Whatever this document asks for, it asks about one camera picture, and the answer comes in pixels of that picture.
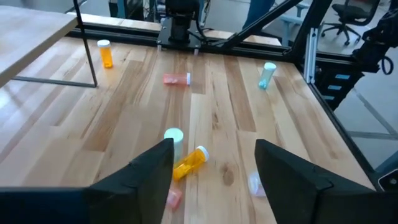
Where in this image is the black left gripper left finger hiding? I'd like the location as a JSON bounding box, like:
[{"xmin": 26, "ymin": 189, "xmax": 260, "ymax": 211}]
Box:
[{"xmin": 83, "ymin": 138, "xmax": 175, "ymax": 224}]

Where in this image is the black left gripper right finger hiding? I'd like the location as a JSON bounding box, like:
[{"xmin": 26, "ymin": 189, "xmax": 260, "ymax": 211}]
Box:
[{"xmin": 254, "ymin": 139, "xmax": 333, "ymax": 224}]

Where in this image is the clear pill bottle white cap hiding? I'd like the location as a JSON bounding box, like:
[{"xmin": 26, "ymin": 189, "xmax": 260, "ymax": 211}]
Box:
[{"xmin": 248, "ymin": 170, "xmax": 267, "ymax": 198}]

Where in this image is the pink pill bottle white cap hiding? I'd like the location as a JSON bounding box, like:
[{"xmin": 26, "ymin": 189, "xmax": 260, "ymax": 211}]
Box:
[
  {"xmin": 162, "ymin": 72, "xmax": 192, "ymax": 86},
  {"xmin": 166, "ymin": 188, "xmax": 183, "ymax": 211}
]

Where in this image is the orange pill bottle white cap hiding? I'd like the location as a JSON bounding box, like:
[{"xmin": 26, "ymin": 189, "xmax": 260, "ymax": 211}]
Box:
[
  {"xmin": 172, "ymin": 145, "xmax": 210, "ymax": 182},
  {"xmin": 96, "ymin": 39, "xmax": 114, "ymax": 69}
]

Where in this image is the teal pill bottle white cap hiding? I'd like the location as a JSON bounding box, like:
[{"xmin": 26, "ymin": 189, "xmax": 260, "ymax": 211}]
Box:
[
  {"xmin": 164, "ymin": 127, "xmax": 185, "ymax": 166},
  {"xmin": 258, "ymin": 62, "xmax": 277, "ymax": 91}
]

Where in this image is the black drawer unit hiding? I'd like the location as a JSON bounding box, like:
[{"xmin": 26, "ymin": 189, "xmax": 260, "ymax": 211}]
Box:
[{"xmin": 313, "ymin": 67, "xmax": 364, "ymax": 110}]

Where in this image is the silver aluminium extrusion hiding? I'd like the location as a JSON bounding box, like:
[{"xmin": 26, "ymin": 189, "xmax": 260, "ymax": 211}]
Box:
[{"xmin": 303, "ymin": 27, "xmax": 318, "ymax": 85}]

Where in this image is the black office chair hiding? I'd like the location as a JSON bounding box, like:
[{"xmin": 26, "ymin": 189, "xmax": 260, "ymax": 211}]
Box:
[{"xmin": 320, "ymin": 0, "xmax": 382, "ymax": 47}]

